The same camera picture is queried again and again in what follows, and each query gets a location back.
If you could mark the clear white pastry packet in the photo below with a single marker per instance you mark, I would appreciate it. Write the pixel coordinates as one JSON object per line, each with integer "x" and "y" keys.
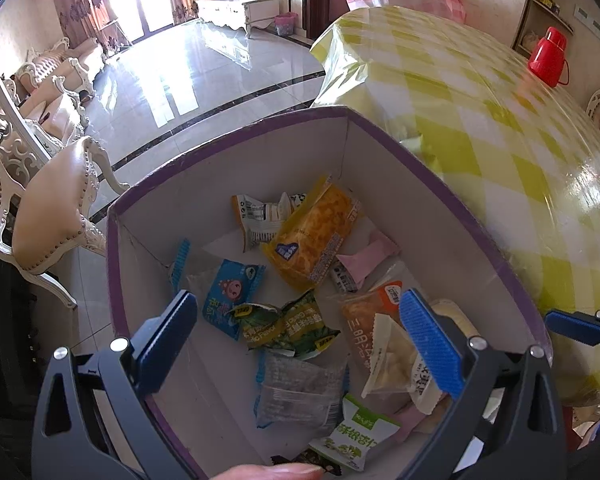
{"x": 392, "y": 365}

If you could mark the clear grey snack packet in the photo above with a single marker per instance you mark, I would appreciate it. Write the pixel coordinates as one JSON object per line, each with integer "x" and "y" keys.
{"x": 295, "y": 387}

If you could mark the white cream cake packet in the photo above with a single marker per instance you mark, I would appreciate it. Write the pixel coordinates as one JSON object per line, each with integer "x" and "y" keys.
{"x": 452, "y": 317}

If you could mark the beige tufted sofa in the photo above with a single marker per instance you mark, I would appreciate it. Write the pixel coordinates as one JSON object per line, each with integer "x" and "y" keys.
{"x": 55, "y": 75}

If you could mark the white television cabinet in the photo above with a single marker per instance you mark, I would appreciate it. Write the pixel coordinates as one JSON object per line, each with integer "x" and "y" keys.
{"x": 240, "y": 10}

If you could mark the green white snack packet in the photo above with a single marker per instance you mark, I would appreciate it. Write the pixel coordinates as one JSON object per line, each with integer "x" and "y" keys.
{"x": 355, "y": 432}

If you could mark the small dark candy packet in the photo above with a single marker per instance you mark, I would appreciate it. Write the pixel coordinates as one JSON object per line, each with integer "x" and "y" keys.
{"x": 344, "y": 280}

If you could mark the person's left hand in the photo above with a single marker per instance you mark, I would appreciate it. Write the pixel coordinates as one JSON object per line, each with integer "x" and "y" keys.
{"x": 275, "y": 472}

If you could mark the dark snack packet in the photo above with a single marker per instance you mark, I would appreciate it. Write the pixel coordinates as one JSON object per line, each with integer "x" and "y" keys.
{"x": 307, "y": 460}

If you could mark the purple cardboard box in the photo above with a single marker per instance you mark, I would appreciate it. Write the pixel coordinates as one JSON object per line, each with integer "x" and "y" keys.
{"x": 180, "y": 185}

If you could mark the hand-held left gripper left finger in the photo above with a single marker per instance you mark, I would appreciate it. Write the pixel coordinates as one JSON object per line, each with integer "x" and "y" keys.
{"x": 167, "y": 340}

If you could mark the black white spotted packet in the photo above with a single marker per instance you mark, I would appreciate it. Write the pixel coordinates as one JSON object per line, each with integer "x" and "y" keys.
{"x": 298, "y": 201}

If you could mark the blue cartoon snack packet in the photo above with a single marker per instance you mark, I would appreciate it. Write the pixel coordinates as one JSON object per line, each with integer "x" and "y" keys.
{"x": 230, "y": 292}

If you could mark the wall switch panel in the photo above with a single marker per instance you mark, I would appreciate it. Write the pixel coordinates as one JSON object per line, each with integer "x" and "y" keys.
{"x": 592, "y": 22}

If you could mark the yellow pastry packet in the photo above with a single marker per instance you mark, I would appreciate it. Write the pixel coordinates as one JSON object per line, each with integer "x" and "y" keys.
{"x": 310, "y": 240}

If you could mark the red thermos flask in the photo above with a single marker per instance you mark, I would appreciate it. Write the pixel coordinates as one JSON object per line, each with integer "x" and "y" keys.
{"x": 547, "y": 57}

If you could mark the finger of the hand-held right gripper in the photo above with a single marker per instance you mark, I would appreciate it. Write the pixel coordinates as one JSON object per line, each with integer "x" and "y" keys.
{"x": 575, "y": 325}

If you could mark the clear blue-edged packet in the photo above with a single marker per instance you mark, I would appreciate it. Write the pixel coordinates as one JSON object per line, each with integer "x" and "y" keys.
{"x": 182, "y": 270}

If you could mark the pink waste bin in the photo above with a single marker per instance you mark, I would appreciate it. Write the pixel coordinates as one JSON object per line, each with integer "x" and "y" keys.
{"x": 286, "y": 22}

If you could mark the pink candy packet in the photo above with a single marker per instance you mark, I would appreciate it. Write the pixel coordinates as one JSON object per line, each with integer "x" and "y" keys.
{"x": 367, "y": 257}

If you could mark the pale pink snack packet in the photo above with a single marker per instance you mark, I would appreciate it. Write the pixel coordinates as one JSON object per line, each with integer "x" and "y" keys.
{"x": 412, "y": 420}

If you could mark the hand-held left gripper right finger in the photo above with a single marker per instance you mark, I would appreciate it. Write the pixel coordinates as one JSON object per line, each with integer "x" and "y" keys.
{"x": 430, "y": 345}

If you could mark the tan leather ornate chair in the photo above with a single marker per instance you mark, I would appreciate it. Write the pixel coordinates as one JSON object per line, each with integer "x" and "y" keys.
{"x": 55, "y": 200}

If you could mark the orange sandwich packet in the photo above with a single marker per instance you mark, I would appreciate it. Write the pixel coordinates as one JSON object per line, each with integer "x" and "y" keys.
{"x": 367, "y": 310}

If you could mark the white orange snack packet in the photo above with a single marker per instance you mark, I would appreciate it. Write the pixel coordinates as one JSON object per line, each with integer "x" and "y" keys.
{"x": 255, "y": 215}

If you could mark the wooden corner shelf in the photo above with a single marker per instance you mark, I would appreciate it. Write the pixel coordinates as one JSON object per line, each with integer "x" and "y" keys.
{"x": 535, "y": 25}

